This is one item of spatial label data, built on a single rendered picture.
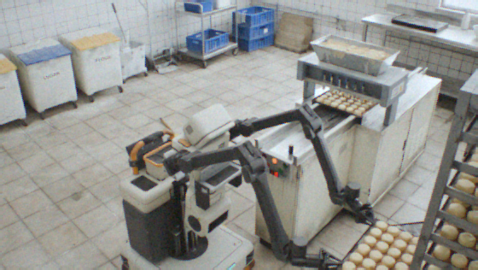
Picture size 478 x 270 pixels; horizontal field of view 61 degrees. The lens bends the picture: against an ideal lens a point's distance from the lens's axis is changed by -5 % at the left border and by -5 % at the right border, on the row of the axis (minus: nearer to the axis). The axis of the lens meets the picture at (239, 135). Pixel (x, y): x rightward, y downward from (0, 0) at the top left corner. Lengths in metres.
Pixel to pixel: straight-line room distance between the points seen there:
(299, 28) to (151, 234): 5.13
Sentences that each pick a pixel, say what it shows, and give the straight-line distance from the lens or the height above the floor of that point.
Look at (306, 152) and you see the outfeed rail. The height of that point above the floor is 0.89.
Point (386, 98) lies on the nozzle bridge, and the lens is 2.89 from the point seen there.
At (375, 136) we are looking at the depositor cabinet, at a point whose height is 0.79.
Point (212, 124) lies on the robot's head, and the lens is 2.04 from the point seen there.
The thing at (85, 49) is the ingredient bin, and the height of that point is 0.69.
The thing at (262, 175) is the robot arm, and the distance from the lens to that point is 1.67.
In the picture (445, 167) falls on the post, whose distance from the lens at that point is 1.27.
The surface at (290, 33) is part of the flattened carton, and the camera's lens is 7.12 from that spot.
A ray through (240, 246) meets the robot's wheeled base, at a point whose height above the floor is 0.28.
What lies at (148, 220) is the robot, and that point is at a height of 0.65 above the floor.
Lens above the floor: 2.23
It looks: 30 degrees down
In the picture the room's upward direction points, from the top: straight up
